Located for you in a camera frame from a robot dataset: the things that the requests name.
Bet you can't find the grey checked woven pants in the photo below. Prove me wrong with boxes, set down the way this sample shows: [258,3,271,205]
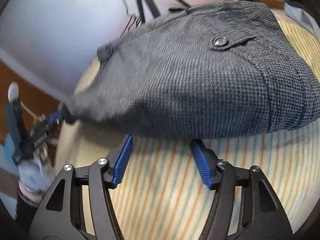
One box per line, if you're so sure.
[59,1,319,139]

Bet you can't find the white gloved left hand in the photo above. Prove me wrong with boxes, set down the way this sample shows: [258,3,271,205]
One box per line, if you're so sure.
[18,152,55,193]

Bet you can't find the striped yellow bed sheet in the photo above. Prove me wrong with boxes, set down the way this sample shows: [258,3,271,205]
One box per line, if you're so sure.
[55,20,319,239]

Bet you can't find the light blue folded cloth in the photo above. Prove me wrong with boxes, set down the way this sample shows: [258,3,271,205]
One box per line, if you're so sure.
[284,3,320,40]

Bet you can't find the white round wall hook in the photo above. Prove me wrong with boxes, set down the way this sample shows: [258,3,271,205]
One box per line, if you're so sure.
[8,82,19,103]

